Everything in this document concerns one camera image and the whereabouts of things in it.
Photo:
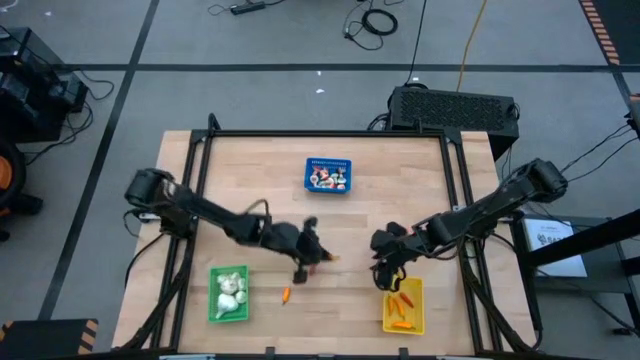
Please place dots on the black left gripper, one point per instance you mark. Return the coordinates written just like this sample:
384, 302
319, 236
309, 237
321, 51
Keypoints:
290, 240

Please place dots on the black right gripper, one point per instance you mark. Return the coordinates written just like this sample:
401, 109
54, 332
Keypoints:
395, 245

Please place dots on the green toy sprout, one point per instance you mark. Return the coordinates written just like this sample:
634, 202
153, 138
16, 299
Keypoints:
327, 184

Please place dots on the pink toy mushroom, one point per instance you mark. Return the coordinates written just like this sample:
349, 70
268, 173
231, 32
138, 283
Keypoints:
325, 175

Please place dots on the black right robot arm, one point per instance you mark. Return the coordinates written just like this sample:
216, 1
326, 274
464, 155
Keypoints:
500, 207

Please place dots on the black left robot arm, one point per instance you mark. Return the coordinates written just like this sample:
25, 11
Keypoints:
210, 215

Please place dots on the yellow plastic basket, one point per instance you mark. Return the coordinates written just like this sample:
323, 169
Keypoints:
417, 320

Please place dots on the blue plastic basket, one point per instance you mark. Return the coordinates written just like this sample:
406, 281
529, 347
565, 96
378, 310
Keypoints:
327, 162

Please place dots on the green plastic basket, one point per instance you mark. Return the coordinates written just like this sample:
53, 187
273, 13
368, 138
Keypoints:
214, 300

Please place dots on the black computer case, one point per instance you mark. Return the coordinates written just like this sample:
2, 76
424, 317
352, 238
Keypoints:
450, 110

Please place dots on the white paper sheet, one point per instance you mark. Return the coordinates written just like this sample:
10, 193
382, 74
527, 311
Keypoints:
547, 235

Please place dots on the black metal stand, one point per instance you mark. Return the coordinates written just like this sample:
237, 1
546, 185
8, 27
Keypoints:
585, 240

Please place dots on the black power strip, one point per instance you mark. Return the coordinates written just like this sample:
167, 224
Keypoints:
247, 8

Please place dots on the hazard striped black mat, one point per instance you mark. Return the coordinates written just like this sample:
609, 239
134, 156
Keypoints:
625, 25
40, 340

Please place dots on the orange black wheeled machine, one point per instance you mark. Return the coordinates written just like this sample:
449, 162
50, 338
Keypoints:
5, 172

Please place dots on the black equipment cart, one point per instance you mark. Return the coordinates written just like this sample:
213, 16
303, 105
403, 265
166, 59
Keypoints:
30, 90

